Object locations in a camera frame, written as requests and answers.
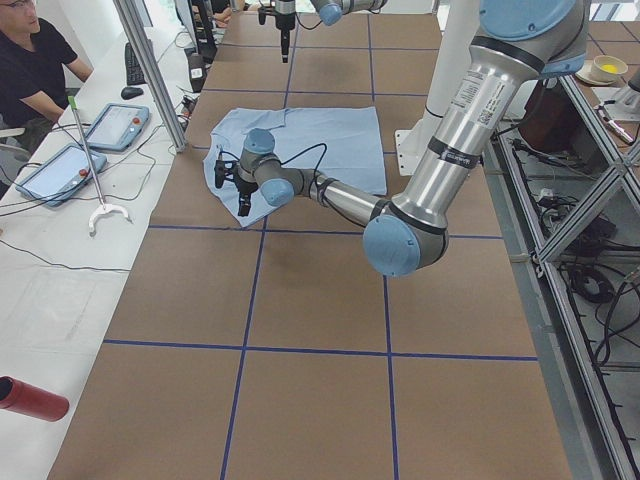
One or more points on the reacher stick with white hook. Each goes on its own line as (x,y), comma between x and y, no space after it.
(104,207)

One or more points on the teach pendant tablet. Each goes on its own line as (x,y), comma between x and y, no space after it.
(59,178)
(116,127)

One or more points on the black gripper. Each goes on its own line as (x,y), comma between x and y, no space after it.
(285,21)
(245,189)

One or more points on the black keyboard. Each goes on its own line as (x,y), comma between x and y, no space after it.
(133,69)

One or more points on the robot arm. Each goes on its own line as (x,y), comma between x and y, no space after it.
(516,41)
(330,11)

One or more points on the red cylinder bottle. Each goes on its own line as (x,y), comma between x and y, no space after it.
(26,399)

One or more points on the person in black shirt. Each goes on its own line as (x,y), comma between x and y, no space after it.
(33,56)

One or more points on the far teach pendant tablet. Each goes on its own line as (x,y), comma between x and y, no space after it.
(116,127)

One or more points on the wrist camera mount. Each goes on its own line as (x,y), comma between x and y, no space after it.
(224,171)
(266,10)

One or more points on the black computer mouse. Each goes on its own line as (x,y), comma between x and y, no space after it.
(131,92)

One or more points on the white pillar with base plate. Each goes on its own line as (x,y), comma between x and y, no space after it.
(452,63)

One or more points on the black box with label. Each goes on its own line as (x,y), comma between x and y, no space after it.
(197,72)

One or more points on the bowl with yellow content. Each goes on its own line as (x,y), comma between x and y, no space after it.
(603,70)

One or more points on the near teach pendant tablet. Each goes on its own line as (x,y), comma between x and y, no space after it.
(59,178)

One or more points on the light blue t-shirt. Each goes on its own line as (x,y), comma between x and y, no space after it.
(343,143)

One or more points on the aluminium side frame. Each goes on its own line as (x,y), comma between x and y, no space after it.
(564,172)

